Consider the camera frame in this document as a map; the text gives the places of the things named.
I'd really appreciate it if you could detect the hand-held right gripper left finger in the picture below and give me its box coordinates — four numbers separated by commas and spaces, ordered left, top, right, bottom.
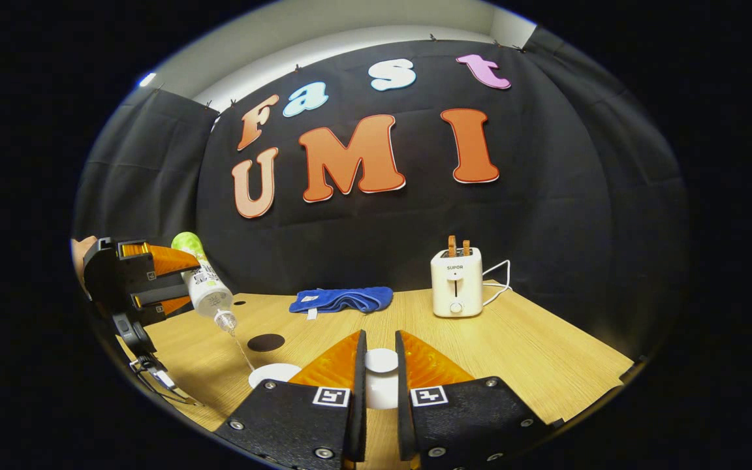
214, 329, 368, 470

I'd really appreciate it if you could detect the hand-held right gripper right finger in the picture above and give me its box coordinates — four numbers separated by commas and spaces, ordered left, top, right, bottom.
394, 329, 553, 470

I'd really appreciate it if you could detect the clear water bottle green label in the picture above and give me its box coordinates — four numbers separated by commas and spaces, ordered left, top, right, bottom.
172, 232, 238, 332

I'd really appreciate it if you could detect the white teacup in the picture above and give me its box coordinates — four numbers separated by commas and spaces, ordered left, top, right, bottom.
249, 363, 302, 390

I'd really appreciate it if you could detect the dark round coaster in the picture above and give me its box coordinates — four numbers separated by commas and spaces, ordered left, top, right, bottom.
247, 334, 286, 353

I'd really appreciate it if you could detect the blue folded towel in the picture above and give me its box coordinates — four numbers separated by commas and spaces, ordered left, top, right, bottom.
289, 286, 394, 319

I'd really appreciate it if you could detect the white toaster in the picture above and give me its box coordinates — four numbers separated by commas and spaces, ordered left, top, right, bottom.
431, 247, 484, 319

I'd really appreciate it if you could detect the black backdrop cloth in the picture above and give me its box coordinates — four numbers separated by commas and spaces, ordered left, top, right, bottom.
72, 25, 690, 360

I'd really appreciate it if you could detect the white toaster cable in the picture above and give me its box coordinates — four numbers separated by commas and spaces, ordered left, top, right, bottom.
480, 260, 512, 306

